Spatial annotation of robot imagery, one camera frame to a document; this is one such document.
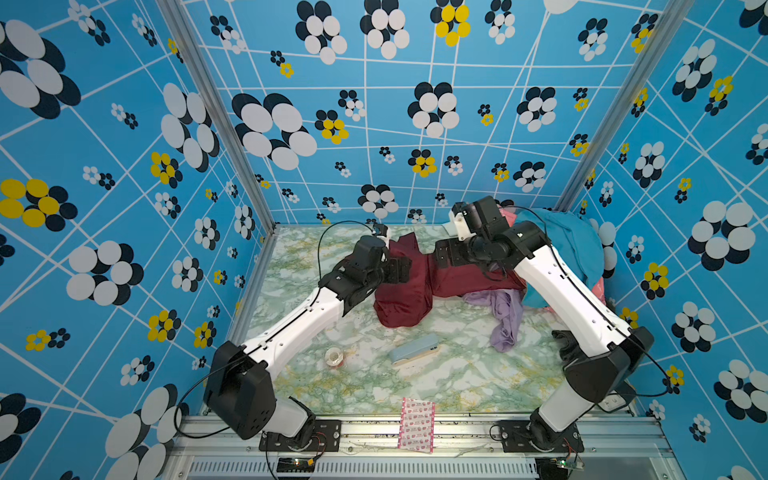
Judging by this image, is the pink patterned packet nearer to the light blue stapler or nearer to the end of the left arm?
the light blue stapler

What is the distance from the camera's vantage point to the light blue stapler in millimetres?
847

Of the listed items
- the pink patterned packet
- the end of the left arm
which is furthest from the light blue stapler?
the end of the left arm

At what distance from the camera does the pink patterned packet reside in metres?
0.74

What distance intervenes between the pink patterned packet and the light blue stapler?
4.2 inches
